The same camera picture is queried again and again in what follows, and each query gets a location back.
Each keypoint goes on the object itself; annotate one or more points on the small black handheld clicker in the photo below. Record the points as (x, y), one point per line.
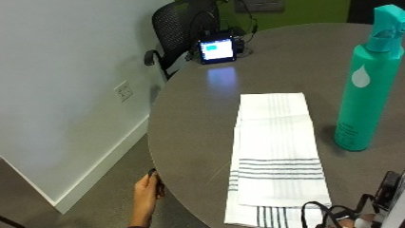
(160, 186)

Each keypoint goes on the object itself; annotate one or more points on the white striped kitchen towel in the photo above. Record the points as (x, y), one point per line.
(278, 148)

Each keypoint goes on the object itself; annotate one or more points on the teal spray bottle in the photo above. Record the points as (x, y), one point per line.
(366, 104)

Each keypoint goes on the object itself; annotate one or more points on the small black screen device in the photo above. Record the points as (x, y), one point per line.
(216, 50)

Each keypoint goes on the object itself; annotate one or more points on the black mesh office chair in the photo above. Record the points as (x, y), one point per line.
(177, 25)

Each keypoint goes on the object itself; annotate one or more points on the black glove camera module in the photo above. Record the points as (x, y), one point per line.
(390, 190)

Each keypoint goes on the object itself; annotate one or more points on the white wall outlet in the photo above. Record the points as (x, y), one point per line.
(123, 91)

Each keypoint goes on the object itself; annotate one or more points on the grey wall panel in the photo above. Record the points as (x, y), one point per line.
(257, 4)

